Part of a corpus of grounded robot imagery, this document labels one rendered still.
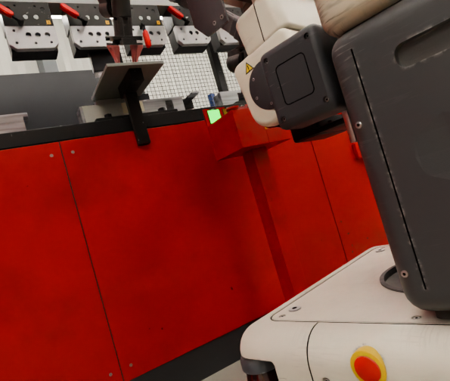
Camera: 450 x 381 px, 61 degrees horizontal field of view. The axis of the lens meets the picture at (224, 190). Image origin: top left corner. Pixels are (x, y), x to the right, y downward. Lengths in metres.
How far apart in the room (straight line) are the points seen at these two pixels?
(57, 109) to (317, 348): 1.62
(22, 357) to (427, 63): 1.10
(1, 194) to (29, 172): 0.09
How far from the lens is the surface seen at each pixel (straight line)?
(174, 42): 1.68
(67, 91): 2.01
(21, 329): 1.19
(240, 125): 1.17
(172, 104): 1.53
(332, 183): 1.69
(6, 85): 2.00
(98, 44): 1.52
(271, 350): 0.71
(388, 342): 0.59
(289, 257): 1.25
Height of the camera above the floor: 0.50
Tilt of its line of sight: 3 degrees up
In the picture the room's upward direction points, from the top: 16 degrees counter-clockwise
